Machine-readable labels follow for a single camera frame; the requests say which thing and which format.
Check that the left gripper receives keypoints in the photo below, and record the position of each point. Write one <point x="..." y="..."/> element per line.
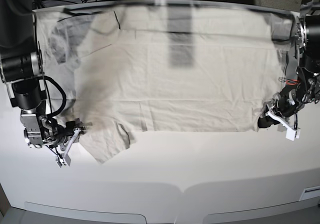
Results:
<point x="284" y="104"/>

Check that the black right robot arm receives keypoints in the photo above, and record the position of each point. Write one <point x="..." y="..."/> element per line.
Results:
<point x="39" y="97"/>

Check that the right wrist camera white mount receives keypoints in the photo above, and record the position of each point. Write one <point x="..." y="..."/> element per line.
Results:
<point x="63" y="159"/>

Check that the light grey T-shirt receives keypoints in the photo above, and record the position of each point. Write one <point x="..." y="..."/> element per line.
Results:
<point x="146" y="68"/>

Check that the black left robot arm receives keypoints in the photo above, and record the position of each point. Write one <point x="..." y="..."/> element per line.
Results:
<point x="305" y="88"/>

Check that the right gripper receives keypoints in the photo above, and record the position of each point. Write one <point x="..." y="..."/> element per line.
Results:
<point x="54" y="134"/>

